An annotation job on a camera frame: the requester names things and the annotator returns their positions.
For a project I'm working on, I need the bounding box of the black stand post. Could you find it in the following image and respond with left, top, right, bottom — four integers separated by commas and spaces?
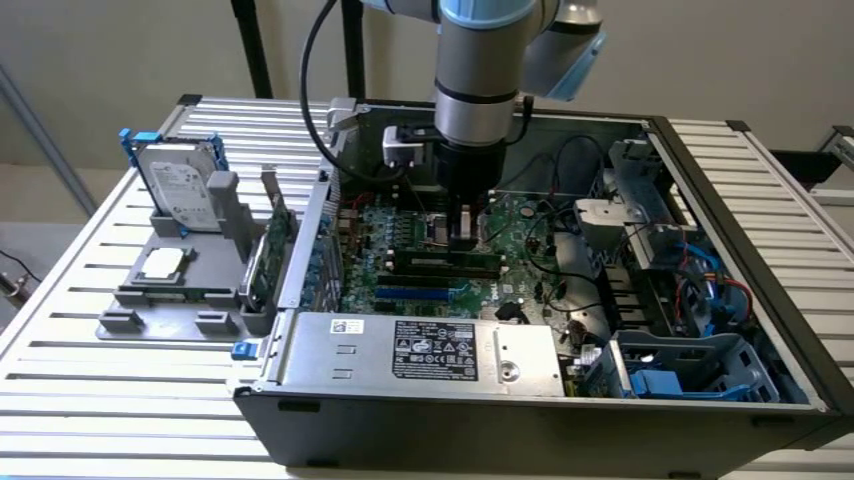
339, 0, 370, 103
230, 0, 277, 100

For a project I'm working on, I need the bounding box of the green RAM stick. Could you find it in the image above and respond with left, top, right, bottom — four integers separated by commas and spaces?
403, 251, 504, 268

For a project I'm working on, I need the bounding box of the blue expansion slot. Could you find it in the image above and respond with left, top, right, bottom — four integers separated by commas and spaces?
374, 286, 458, 302

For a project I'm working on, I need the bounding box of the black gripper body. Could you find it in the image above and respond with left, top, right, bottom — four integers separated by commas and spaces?
437, 141, 504, 207

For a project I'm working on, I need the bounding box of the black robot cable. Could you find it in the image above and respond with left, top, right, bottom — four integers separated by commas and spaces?
299, 0, 410, 184

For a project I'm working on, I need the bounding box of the green motherboard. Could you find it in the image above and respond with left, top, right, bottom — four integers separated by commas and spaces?
331, 191, 589, 324

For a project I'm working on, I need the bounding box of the silver power supply unit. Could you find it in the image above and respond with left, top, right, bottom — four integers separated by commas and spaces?
278, 311, 570, 399

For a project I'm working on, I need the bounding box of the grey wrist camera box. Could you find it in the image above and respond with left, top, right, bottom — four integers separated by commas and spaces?
382, 125, 430, 167

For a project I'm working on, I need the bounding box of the silver CPU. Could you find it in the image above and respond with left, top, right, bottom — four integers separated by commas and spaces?
141, 248, 185, 278

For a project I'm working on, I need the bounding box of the silver hard disk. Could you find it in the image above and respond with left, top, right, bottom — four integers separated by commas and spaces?
138, 143, 225, 233

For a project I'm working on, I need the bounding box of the blue SATA wire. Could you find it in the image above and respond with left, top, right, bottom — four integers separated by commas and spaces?
670, 238, 725, 307

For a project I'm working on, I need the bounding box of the open black PC case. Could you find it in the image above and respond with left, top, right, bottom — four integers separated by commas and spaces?
231, 97, 854, 471

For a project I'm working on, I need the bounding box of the blue plastic disk bay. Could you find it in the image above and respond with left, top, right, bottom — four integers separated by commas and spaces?
608, 328, 782, 401

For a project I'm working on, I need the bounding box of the red SATA wire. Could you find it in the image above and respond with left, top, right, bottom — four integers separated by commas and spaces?
708, 277, 756, 326

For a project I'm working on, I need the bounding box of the blue disk bracket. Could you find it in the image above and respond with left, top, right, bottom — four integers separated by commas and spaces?
118, 128, 233, 237

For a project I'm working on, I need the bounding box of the green graphics card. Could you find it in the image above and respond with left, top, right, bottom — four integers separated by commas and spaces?
241, 163, 301, 312

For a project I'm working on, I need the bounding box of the black RAM slot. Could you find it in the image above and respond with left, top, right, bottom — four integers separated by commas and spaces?
389, 263, 504, 282

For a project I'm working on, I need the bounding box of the grey parts rack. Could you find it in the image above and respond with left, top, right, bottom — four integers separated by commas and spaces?
95, 171, 283, 343

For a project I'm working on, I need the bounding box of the metal drive cage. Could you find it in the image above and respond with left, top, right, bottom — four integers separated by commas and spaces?
572, 138, 710, 271

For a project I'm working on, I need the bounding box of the CPU socket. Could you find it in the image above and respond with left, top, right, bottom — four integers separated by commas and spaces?
414, 209, 457, 246

